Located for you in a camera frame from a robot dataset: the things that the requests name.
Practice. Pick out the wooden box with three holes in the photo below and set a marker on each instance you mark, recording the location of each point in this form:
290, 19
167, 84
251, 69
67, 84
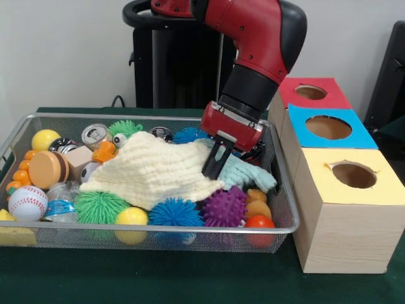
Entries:
348, 237

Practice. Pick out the silver mesh bin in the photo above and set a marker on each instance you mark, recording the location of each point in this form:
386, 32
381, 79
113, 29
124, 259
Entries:
79, 240

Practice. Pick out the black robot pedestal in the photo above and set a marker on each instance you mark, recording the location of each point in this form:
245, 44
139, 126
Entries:
177, 69

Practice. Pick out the round wooden burger toy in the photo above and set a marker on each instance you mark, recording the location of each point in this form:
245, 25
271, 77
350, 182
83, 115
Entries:
47, 169

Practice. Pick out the white baseball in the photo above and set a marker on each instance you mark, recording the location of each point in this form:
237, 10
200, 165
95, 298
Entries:
28, 202

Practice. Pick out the brown plush croissant toy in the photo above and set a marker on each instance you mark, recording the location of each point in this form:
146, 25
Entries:
257, 206

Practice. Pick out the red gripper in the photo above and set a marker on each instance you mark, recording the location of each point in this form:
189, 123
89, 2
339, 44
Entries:
231, 126

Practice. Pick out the light blue waffle cloth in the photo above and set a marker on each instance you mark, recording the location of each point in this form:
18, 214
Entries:
246, 174

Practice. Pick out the purple spiky monster ball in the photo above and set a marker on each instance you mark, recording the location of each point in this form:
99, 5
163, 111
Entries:
224, 207

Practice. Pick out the blue spiky rubber ball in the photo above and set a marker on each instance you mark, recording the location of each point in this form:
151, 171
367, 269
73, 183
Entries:
175, 213

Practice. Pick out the green spiky rubber ball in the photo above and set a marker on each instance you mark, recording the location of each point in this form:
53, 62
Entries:
98, 206

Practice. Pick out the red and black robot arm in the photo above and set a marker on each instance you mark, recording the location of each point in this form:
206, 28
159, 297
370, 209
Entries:
259, 38

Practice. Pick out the black chair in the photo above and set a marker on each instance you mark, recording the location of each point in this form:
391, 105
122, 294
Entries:
389, 79

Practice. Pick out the cream waffle cloth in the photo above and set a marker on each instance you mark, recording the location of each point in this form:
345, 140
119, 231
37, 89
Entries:
152, 168

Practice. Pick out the green cloth side table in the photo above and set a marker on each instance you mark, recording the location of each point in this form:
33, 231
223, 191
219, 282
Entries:
397, 125

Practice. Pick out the dark green table cloth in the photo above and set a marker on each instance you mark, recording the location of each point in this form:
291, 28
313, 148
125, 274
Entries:
158, 278

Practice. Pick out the orange ball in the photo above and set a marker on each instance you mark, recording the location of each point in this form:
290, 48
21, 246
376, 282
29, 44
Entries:
259, 222

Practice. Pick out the yellow ball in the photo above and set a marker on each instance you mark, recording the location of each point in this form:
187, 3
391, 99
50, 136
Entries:
131, 217

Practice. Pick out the plain wooden cube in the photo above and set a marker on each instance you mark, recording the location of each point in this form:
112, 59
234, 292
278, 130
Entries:
76, 158

